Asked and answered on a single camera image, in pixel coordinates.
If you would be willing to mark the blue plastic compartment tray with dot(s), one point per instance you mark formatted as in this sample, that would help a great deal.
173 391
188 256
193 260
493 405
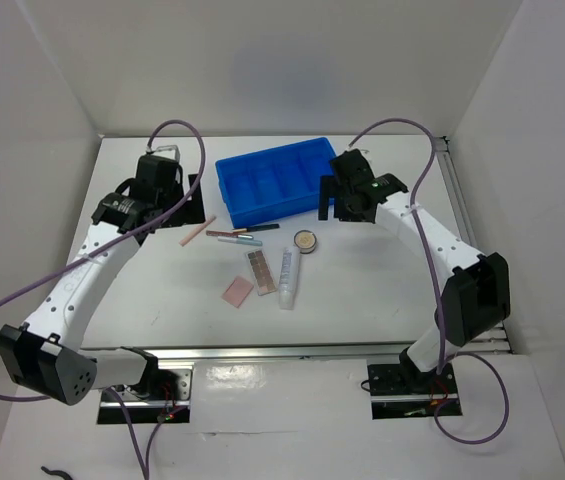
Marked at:
275 183

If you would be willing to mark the red lip gloss tube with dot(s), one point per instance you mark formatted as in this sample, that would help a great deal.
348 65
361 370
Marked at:
214 233

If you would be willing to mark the black hook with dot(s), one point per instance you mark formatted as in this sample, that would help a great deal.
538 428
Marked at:
63 475

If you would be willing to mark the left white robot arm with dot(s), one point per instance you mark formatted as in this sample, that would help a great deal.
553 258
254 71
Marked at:
44 353

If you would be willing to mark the aluminium front rail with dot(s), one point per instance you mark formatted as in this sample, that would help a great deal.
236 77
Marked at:
281 352

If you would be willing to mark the white cosmetic tube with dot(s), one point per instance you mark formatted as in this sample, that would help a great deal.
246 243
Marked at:
288 280

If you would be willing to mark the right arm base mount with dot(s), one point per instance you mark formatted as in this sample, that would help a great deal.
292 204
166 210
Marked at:
393 398

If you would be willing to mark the eyeshadow palette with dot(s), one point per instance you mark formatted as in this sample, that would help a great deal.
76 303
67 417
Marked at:
262 276

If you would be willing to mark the round powder compact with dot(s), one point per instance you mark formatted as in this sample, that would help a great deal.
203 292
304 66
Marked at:
306 241

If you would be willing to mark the pink concealer stick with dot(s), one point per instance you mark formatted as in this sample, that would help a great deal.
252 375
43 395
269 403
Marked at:
197 230

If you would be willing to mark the silver blue mascara tube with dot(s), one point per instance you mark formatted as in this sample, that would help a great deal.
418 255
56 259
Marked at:
240 241

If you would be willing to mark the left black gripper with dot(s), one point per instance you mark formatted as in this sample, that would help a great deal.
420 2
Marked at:
190 213

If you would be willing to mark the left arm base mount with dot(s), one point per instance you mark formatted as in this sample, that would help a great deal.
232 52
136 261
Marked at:
167 398

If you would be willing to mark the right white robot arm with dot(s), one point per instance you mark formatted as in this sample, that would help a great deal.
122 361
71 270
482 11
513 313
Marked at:
473 288

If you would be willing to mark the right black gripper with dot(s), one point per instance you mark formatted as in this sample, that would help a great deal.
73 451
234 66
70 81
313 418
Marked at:
327 190

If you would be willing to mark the aluminium side rail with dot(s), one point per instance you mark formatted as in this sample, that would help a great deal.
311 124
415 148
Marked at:
494 341

